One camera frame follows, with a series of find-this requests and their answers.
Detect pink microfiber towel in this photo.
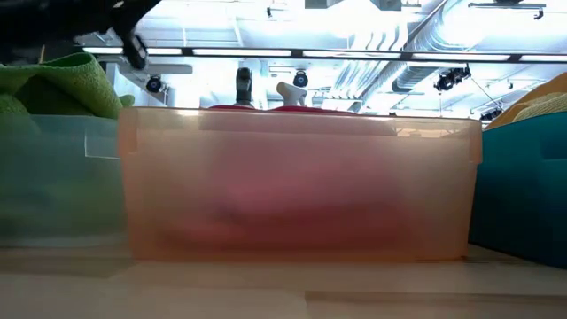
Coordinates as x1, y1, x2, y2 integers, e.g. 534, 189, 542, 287
206, 103, 259, 113
265, 104, 361, 118

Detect clear spray bottle white head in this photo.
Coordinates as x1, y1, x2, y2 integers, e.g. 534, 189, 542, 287
276, 81, 309, 108

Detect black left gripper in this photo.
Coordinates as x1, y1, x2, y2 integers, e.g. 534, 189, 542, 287
105, 0, 163, 72

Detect orange translucent plastic bin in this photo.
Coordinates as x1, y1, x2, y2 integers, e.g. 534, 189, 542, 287
116, 105, 484, 263

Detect yellow microfiber towel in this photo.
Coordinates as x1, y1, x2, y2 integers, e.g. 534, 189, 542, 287
485, 72, 567, 132
511, 91, 567, 124

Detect green microfiber towel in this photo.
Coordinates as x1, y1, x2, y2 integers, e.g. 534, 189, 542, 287
0, 51, 136, 121

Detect blue plastic bin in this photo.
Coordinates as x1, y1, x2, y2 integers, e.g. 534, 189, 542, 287
467, 110, 567, 270

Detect clear plastic bin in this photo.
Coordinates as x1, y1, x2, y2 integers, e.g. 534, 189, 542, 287
0, 113, 130, 248

